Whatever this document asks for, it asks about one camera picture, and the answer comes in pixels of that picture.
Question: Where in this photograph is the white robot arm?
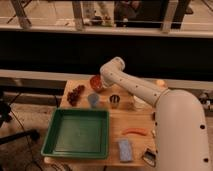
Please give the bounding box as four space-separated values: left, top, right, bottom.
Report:
100 57 212 171

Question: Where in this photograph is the red bowl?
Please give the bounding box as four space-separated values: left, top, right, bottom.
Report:
90 75 103 92

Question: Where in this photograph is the metal cup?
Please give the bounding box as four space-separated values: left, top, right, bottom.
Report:
109 94 120 108

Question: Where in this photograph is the blue plastic cup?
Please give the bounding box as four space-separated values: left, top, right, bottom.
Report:
87 93 99 108

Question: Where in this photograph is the bunch of red grapes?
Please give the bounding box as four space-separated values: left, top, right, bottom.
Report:
67 85 85 106

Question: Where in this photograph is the clear glass container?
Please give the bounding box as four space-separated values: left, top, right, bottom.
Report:
133 96 147 110

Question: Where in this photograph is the green plastic tray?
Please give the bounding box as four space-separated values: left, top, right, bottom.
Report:
41 108 109 159

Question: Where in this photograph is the orange carrot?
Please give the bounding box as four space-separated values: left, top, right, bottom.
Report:
122 128 148 136

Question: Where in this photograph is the blue sponge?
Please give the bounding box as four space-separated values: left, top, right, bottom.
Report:
118 139 133 162

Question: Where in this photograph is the metal peeler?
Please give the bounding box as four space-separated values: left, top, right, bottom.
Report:
142 148 156 167

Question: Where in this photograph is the black office chair base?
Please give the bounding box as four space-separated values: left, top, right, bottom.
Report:
0 93 41 146

